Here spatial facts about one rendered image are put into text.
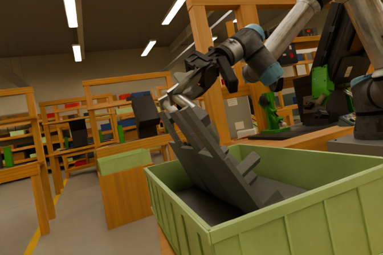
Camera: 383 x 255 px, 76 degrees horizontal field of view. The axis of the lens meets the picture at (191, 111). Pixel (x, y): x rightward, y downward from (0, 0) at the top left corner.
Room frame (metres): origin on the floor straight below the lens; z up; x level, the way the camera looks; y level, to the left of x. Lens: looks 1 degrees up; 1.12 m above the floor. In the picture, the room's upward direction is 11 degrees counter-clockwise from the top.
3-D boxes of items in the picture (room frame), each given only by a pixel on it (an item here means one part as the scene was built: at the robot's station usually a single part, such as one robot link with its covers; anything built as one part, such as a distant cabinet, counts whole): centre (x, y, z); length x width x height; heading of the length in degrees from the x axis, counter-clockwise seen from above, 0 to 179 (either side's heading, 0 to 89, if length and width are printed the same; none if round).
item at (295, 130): (1.69, -0.93, 0.89); 1.10 x 0.42 x 0.02; 112
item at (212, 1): (1.97, -0.82, 1.89); 1.50 x 0.09 x 0.09; 112
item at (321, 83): (1.61, -0.89, 1.17); 0.13 x 0.12 x 0.20; 112
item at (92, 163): (7.82, 2.59, 1.12); 3.01 x 0.54 x 2.24; 113
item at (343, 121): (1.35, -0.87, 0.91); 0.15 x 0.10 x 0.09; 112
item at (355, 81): (0.90, -0.67, 1.08); 0.13 x 0.12 x 0.14; 0
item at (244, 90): (2.04, -0.80, 1.23); 1.30 x 0.05 x 0.09; 112
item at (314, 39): (1.94, -0.84, 1.52); 0.90 x 0.25 x 0.04; 112
